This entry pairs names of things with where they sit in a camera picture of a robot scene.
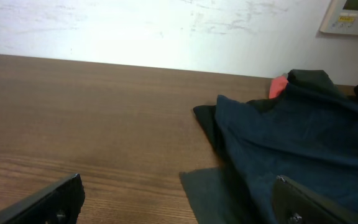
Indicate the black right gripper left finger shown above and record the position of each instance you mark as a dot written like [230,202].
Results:
[59,203]

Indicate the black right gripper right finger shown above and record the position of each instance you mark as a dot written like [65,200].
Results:
[294,203]

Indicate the navy blue shorts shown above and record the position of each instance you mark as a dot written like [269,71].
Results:
[305,135]

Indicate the dark green garment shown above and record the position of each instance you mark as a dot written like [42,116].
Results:
[240,192]

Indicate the red cloth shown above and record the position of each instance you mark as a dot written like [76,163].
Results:
[277,86]

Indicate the beige wall control panel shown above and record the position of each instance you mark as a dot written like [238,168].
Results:
[341,18]

